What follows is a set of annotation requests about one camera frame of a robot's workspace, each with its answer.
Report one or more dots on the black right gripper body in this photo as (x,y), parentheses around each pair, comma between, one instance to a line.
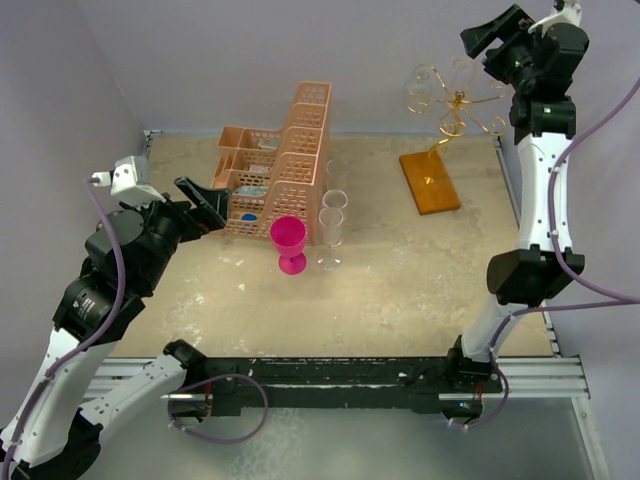
(509,61)

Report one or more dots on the clear wine glass far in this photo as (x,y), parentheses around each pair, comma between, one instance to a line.
(419,83)

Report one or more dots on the gold wire wine glass rack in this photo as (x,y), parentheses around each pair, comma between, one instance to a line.
(456,101)

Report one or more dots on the clear flute wine glass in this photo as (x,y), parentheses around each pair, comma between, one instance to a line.
(336,174)

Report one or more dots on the clear round wine glass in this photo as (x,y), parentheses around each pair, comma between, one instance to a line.
(335,205)

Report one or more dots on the clear wine glass back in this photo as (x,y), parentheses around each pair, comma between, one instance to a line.
(329,257)

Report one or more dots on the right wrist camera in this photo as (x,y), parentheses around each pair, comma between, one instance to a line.
(563,12)

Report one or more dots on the pink wine glass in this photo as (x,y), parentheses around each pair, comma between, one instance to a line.
(288,235)

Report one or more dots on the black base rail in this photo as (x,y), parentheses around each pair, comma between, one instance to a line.
(423,385)

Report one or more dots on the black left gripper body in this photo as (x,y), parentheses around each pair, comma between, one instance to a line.
(170,221)

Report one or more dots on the wooden rack base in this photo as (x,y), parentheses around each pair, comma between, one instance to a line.
(429,182)

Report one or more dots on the peach plastic file organizer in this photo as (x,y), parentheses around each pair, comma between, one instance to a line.
(277,173)

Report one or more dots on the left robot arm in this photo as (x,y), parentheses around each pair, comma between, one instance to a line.
(57,434)

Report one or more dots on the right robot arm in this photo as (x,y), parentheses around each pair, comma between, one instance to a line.
(537,59)

